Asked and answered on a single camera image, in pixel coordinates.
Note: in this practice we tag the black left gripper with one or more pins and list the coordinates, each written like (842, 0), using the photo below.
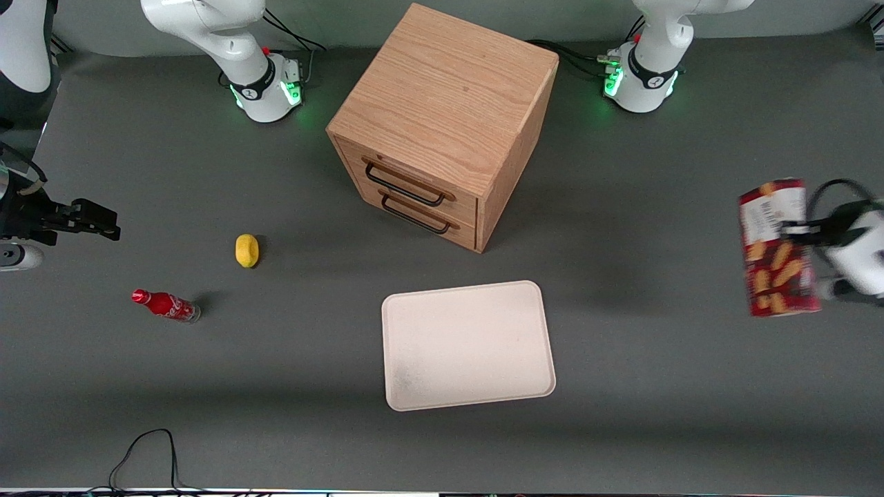
(831, 227)

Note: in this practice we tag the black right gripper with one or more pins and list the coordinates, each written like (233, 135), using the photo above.
(26, 215)

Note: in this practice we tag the red cookie box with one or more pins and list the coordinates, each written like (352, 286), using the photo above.
(777, 276)

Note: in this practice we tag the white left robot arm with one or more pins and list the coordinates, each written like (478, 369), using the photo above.
(652, 62)

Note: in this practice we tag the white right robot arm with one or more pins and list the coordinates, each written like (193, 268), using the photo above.
(207, 21)

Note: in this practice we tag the cream plastic tray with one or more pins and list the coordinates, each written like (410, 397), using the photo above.
(469, 345)

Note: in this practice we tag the red cola bottle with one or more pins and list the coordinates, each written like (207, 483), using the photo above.
(166, 305)

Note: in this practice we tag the yellow toy lemon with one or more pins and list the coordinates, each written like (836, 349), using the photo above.
(246, 250)

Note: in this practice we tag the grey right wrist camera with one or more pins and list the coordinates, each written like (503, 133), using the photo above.
(17, 257)

